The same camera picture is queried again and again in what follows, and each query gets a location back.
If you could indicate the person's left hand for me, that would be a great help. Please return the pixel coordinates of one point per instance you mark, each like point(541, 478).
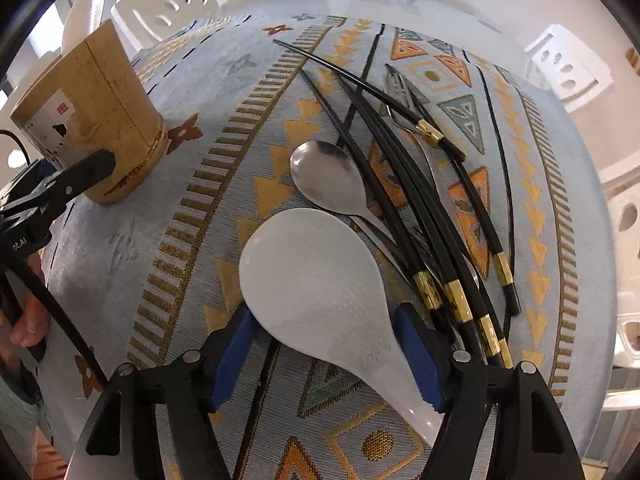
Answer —
point(30, 320)

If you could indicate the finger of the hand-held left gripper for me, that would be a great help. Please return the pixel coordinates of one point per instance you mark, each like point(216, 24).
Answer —
point(85, 170)

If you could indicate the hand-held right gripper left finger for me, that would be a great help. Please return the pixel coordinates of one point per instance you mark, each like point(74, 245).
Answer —
point(232, 360)

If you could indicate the person's green garment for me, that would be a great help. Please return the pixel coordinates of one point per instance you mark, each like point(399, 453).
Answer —
point(17, 400)

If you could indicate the white rice paddle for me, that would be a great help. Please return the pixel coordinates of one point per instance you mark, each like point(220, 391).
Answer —
point(310, 280)

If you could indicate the white plastic chair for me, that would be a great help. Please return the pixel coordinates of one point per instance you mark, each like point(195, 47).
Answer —
point(570, 67)
point(620, 195)
point(82, 15)
point(165, 10)

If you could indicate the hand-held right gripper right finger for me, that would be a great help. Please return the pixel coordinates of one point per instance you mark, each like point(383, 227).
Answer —
point(417, 360)

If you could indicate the patterned blue table mat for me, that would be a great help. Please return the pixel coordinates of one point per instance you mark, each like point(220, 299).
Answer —
point(200, 240)

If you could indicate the bamboo utensil holder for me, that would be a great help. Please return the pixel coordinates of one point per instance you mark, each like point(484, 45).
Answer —
point(105, 100)

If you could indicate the pile of black chopsticks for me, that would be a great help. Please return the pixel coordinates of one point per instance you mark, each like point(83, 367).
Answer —
point(415, 220)

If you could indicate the metal spoon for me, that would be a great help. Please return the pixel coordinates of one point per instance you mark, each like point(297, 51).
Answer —
point(325, 175)

